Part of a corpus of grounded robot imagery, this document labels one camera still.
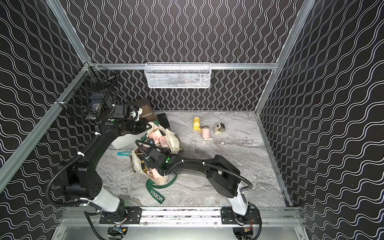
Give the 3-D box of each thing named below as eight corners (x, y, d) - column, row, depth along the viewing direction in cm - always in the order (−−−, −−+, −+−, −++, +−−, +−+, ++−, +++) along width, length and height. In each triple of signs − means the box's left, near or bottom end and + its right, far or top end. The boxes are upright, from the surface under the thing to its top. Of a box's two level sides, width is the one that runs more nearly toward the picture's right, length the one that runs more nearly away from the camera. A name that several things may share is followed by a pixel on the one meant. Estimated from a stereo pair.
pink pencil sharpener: (203, 142, 104) (204, 137, 98) (200, 131, 110) (201, 125, 104) (210, 141, 104) (211, 136, 99) (207, 130, 110) (208, 125, 105)
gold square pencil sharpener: (215, 136, 107) (217, 130, 101) (213, 130, 110) (214, 123, 104) (224, 135, 108) (226, 128, 102) (221, 128, 111) (222, 122, 106)
